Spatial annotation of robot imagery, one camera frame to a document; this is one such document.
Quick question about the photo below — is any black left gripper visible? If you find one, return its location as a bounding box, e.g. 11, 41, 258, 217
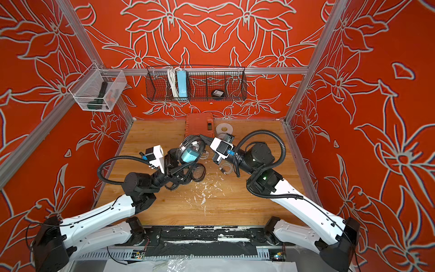
146, 148, 193, 197

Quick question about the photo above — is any green charger plug front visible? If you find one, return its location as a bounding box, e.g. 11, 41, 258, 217
180, 150, 200, 163

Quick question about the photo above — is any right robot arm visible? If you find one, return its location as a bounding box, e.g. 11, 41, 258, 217
200, 130, 360, 272

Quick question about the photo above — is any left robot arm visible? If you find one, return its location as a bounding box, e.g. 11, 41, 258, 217
30, 146, 198, 272

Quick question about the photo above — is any white tape roll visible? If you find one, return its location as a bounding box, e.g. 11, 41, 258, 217
216, 123, 233, 135

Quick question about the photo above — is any orange plastic tool case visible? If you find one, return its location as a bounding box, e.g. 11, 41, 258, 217
185, 113, 215, 138

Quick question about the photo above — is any black round item in basket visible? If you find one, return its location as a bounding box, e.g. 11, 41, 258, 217
211, 90, 225, 101

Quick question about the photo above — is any blue power strip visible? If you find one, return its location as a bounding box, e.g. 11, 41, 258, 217
177, 70, 188, 100

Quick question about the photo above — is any green screwdriver in box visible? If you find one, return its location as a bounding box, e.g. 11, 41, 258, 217
87, 81, 108, 110

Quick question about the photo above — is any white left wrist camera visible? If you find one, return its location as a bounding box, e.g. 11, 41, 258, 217
142, 145, 165, 173

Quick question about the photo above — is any white cable coil far right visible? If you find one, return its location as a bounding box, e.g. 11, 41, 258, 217
219, 162, 236, 176

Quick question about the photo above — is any black wire wall basket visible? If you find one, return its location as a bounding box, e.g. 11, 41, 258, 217
145, 65, 248, 102

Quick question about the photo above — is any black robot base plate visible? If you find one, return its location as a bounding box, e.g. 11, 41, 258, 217
109, 226, 288, 260

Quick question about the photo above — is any white power strip cord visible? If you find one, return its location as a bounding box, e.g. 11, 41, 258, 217
167, 67, 180, 99

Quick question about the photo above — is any aluminium frame post left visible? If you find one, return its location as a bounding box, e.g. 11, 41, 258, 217
57, 1, 134, 126

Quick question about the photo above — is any aluminium frame post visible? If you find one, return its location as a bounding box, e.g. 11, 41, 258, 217
284, 0, 348, 126
57, 1, 134, 126

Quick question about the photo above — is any aluminium horizontal back rail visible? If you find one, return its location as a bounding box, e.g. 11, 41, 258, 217
100, 67, 308, 77

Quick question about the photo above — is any clear acrylic wall box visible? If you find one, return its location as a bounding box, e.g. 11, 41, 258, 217
68, 63, 127, 112

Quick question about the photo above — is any aluminium frame post right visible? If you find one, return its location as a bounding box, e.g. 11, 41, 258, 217
284, 0, 348, 126

